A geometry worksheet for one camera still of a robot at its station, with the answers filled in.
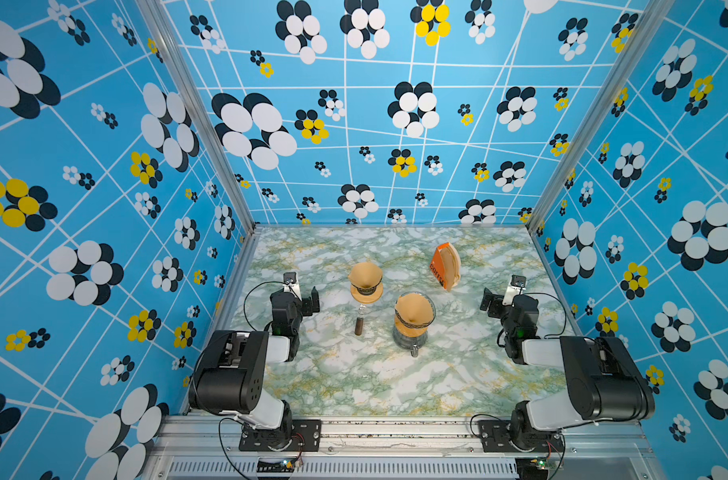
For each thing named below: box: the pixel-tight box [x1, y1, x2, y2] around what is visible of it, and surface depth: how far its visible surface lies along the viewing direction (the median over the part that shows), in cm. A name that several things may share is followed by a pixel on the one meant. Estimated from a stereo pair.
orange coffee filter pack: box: [430, 242, 461, 292], surface depth 102 cm
